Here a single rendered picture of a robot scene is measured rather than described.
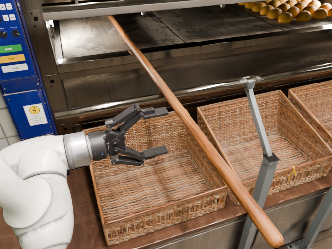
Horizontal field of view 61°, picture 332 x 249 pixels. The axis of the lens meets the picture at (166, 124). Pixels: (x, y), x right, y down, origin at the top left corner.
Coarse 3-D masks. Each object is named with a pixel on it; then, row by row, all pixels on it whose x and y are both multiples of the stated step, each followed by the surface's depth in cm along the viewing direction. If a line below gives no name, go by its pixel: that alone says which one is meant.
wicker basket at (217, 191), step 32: (96, 128) 136; (160, 128) 149; (160, 160) 155; (192, 160) 155; (96, 192) 115; (128, 192) 138; (160, 192) 137; (192, 192) 138; (224, 192) 124; (128, 224) 112; (160, 224) 120
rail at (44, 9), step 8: (120, 0) 98; (128, 0) 99; (136, 0) 100; (144, 0) 101; (152, 0) 101; (160, 0) 102; (168, 0) 103; (176, 0) 104; (184, 0) 105; (48, 8) 92; (56, 8) 93; (64, 8) 93; (72, 8) 94; (80, 8) 95; (88, 8) 96; (96, 8) 97
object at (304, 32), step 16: (272, 32) 151; (288, 32) 151; (304, 32) 151; (320, 32) 155; (144, 48) 132; (160, 48) 132; (176, 48) 132; (192, 48) 134; (208, 48) 137; (224, 48) 140; (64, 64) 118; (80, 64) 120; (96, 64) 123; (112, 64) 125
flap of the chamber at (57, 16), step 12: (192, 0) 106; (204, 0) 108; (216, 0) 109; (228, 0) 111; (240, 0) 112; (252, 0) 114; (264, 0) 116; (60, 12) 93; (72, 12) 95; (84, 12) 96; (96, 12) 97; (108, 12) 98; (120, 12) 99; (132, 12) 101
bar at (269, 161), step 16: (240, 80) 107; (256, 80) 109; (272, 80) 112; (144, 96) 97; (160, 96) 98; (176, 96) 100; (64, 112) 90; (80, 112) 91; (96, 112) 93; (256, 112) 108; (256, 128) 109; (272, 160) 103; (272, 176) 109; (256, 192) 116; (320, 208) 150; (320, 224) 153; (240, 240) 140; (304, 240) 167
